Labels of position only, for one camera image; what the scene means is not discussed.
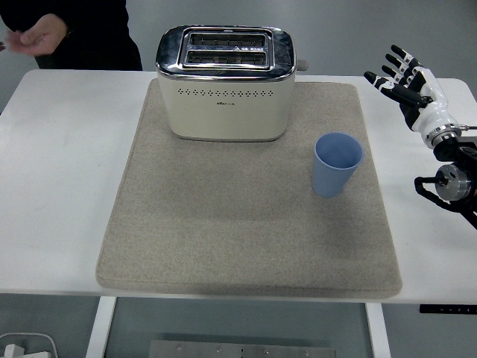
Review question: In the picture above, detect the person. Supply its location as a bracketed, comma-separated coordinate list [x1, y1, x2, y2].
[0, 0, 143, 72]

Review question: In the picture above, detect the white box with rounded corners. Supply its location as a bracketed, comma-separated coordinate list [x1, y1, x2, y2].
[0, 331, 59, 358]

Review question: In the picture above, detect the blue ribbed plastic cup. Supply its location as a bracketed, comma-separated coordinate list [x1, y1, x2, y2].
[311, 132, 364, 198]

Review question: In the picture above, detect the black table control panel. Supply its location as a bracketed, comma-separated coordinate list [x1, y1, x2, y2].
[419, 304, 477, 315]

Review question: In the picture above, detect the cream and chrome toaster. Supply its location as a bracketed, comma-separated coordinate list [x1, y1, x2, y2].
[155, 25, 310, 143]

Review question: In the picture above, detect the beige fabric table mat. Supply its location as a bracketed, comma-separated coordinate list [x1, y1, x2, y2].
[95, 80, 404, 300]

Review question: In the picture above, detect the person's hand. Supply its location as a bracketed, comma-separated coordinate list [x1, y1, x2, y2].
[0, 13, 69, 57]

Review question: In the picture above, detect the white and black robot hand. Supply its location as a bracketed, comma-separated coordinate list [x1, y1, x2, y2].
[364, 45, 460, 145]

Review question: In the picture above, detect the white table leg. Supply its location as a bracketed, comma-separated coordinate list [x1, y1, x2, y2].
[84, 296, 117, 358]
[364, 302, 392, 358]

